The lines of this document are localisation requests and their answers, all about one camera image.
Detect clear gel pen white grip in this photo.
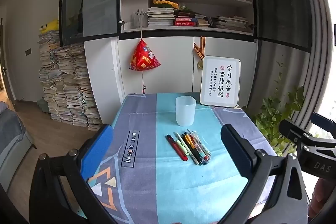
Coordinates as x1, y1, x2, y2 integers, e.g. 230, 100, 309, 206
190, 131, 211, 157

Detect framed calligraphy sign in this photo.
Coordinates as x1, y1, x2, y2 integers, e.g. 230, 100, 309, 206
199, 56, 241, 108

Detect grey sofa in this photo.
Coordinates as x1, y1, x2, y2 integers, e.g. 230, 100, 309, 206
0, 101, 35, 192

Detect gold medal with striped ribbon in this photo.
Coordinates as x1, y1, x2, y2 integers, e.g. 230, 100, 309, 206
194, 36, 206, 70

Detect green potted plant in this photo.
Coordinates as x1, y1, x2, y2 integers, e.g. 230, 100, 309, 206
242, 62, 305, 156

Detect blue ink clear pen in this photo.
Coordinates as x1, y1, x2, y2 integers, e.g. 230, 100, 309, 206
188, 130, 209, 165

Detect translucent white pen cup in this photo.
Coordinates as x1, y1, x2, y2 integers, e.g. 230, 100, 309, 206
175, 96, 197, 126

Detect tall stack of books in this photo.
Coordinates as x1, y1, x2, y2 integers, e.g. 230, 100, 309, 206
38, 31, 102, 131

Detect red hanging fabric ornament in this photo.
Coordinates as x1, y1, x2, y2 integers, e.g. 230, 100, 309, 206
129, 39, 161, 71

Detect person's right hand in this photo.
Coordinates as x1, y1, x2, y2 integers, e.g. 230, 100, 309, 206
308, 178, 335, 218

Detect red clicker pen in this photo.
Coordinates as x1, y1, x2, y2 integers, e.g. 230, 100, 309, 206
194, 141, 210, 162

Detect orange black pen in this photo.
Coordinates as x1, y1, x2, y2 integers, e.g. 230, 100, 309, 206
183, 132, 195, 149

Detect yellow flower decoration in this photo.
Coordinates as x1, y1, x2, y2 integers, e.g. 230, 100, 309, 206
153, 0, 179, 10

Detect blue grey patterned tablecloth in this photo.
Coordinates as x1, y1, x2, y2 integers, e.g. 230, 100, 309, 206
86, 93, 274, 223

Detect yellow plush toy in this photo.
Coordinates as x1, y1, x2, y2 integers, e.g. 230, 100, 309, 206
39, 19, 59, 34

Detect red books on shelf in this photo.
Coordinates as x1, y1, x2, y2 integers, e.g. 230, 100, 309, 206
174, 18, 198, 26

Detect white slim pen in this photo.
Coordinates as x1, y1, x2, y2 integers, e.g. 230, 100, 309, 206
174, 132, 199, 165

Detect green whale shaped highlighter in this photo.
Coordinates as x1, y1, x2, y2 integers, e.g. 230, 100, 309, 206
176, 139, 189, 156

